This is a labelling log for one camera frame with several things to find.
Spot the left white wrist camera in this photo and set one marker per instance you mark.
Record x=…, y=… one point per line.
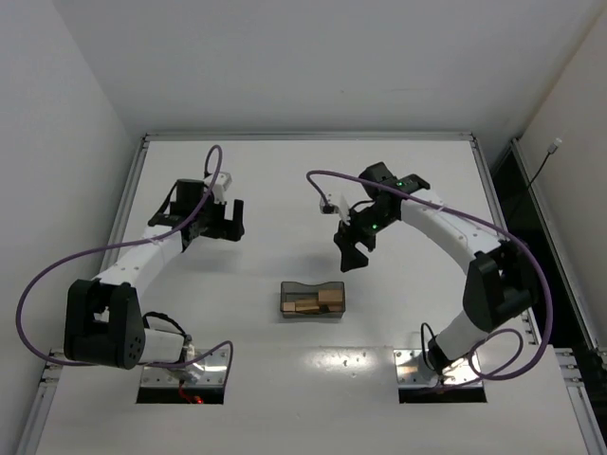
x=220, y=187

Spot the grey transparent plastic bin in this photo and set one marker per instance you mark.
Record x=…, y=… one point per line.
x=292, y=291

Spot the aluminium table frame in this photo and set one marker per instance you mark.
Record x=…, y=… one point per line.
x=303, y=386

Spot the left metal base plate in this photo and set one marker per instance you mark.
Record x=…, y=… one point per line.
x=205, y=373

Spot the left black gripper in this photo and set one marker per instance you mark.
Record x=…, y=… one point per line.
x=222, y=227

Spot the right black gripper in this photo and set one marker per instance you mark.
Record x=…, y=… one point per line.
x=358, y=234

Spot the dark long wood block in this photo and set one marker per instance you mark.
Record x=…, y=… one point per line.
x=331, y=297

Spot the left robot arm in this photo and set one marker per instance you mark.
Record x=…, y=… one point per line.
x=104, y=324

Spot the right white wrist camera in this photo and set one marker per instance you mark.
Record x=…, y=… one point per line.
x=336, y=204

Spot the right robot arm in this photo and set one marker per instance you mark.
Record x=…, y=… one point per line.
x=497, y=289

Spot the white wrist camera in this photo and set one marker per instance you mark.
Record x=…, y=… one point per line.
x=220, y=187
x=336, y=204

